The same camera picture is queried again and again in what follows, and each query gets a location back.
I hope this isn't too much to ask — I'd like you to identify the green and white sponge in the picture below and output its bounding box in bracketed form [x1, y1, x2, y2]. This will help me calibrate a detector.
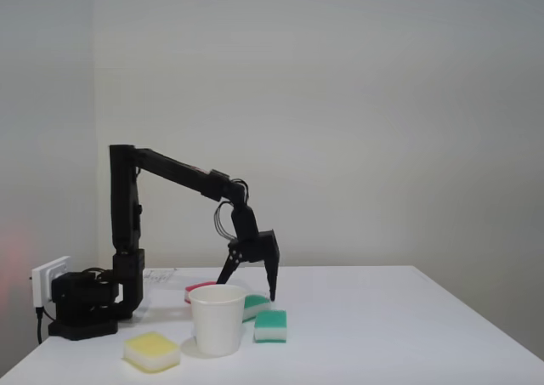
[252, 309, 288, 344]
[241, 294, 272, 323]

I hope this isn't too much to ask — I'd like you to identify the red and white sponge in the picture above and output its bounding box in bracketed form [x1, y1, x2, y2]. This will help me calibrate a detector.
[184, 280, 218, 305]

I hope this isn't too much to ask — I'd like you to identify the white paper cup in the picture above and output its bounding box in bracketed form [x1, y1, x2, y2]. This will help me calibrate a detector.
[188, 285, 249, 358]

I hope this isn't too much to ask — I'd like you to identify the yellow and white sponge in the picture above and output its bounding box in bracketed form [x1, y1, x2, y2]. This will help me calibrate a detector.
[122, 331, 181, 375]

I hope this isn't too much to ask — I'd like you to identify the white power socket block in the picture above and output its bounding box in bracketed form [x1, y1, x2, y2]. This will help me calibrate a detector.
[31, 255, 73, 309]

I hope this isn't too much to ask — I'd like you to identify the black wrist cable bundle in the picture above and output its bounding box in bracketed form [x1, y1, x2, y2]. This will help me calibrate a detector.
[212, 178, 250, 241]

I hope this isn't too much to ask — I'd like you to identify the black power cable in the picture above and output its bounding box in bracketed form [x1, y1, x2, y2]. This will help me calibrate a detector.
[34, 305, 45, 346]

